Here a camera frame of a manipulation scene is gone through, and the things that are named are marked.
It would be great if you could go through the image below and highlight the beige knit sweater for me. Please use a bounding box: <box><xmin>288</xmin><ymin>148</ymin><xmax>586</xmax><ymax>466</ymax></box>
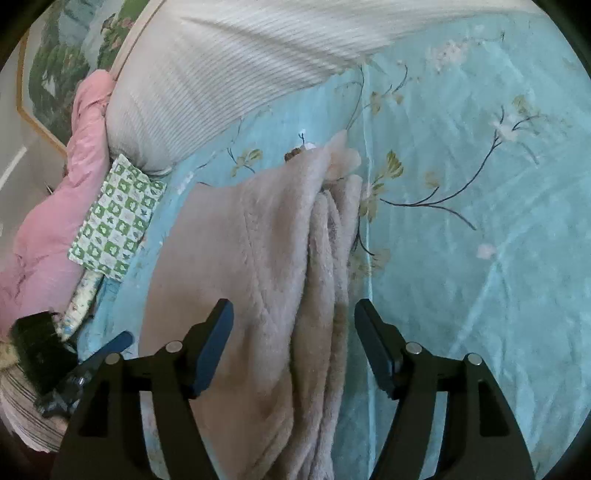
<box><xmin>139</xmin><ymin>132</ymin><xmax>363</xmax><ymax>479</ymax></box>

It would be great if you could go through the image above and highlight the yellow floral fabric roll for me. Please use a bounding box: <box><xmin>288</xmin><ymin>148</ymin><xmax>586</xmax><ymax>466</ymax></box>
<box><xmin>55</xmin><ymin>270</ymin><xmax>104</xmax><ymax>342</ymax></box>

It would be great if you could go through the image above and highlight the plaid fabric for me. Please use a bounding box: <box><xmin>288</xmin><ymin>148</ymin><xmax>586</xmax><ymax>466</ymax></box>
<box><xmin>1</xmin><ymin>342</ymin><xmax>67</xmax><ymax>453</ymax></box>

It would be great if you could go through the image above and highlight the green white checkered pillow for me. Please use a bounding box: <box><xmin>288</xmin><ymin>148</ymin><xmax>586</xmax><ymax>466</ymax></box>
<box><xmin>68</xmin><ymin>155</ymin><xmax>166</xmax><ymax>281</ymax></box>

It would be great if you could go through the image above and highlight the pink quilt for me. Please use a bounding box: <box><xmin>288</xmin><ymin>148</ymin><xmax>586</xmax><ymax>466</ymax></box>
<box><xmin>1</xmin><ymin>70</ymin><xmax>115</xmax><ymax>341</ymax></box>

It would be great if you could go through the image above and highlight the teal floral bed sheet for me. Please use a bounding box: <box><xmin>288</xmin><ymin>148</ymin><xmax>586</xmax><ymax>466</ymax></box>
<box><xmin>78</xmin><ymin>13</ymin><xmax>590</xmax><ymax>478</ymax></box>

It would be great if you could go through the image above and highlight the striped white duvet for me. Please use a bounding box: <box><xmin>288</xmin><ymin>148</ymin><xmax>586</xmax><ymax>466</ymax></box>
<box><xmin>106</xmin><ymin>1</ymin><xmax>538</xmax><ymax>172</ymax></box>

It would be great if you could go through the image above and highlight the framed landscape painting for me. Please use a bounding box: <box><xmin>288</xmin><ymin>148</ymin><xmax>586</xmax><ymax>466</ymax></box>
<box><xmin>16</xmin><ymin>0</ymin><xmax>161</xmax><ymax>155</ymax></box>

